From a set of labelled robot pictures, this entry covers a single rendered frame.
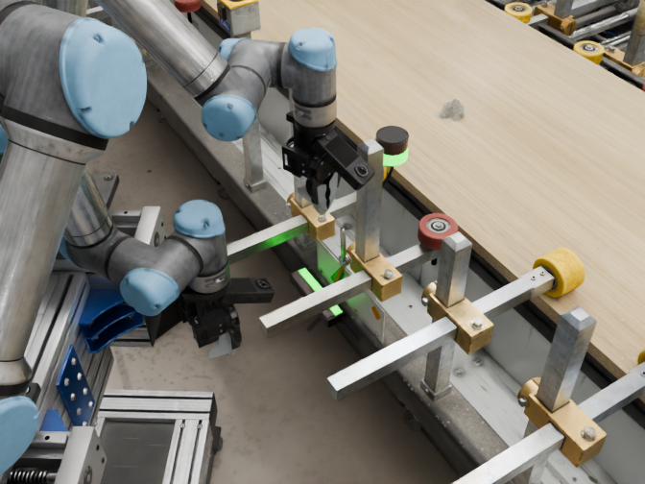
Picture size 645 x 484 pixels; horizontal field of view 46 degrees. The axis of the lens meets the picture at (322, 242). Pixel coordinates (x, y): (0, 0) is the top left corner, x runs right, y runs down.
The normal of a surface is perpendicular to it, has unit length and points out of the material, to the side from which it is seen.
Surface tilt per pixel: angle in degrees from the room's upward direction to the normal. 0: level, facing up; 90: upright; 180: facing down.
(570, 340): 90
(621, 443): 90
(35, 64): 47
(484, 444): 0
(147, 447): 0
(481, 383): 0
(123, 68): 84
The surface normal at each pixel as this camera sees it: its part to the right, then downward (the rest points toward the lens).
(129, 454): -0.02, -0.73
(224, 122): -0.19, 0.68
